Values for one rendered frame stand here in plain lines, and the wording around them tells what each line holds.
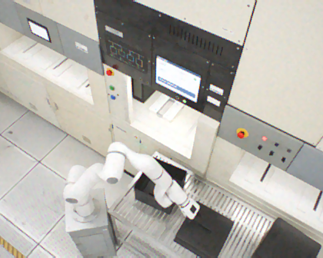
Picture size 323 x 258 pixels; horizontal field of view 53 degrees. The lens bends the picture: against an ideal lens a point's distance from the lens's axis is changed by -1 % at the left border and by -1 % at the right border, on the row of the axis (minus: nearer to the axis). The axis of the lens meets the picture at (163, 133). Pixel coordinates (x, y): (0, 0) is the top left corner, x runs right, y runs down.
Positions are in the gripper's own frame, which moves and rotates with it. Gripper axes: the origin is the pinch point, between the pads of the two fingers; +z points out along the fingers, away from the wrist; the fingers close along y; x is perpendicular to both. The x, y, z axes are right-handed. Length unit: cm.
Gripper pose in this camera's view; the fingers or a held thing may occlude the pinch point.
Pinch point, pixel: (198, 218)
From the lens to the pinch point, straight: 209.2
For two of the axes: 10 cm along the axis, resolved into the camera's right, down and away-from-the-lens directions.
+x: -6.2, 1.0, 7.8
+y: 5.3, -6.8, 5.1
